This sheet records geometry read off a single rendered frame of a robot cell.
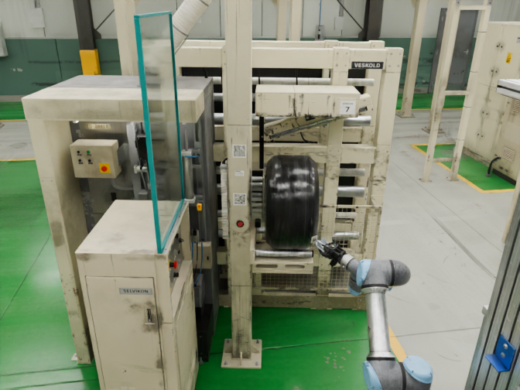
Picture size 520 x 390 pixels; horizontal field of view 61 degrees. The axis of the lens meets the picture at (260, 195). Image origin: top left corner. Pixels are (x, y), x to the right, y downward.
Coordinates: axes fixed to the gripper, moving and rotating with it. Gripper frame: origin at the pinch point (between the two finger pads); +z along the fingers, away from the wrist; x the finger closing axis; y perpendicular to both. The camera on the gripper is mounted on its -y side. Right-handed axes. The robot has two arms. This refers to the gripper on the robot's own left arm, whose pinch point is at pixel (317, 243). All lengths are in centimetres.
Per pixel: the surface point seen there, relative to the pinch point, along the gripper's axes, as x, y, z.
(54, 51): -102, -163, 968
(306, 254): 3.3, -12.6, 7.1
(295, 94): -39, 58, 49
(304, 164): -16.6, 34.7, 22.4
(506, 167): -403, -245, 65
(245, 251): 27.0, -12.3, 35.8
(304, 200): -1.7, 27.1, 8.2
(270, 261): 21.3, -12.6, 19.3
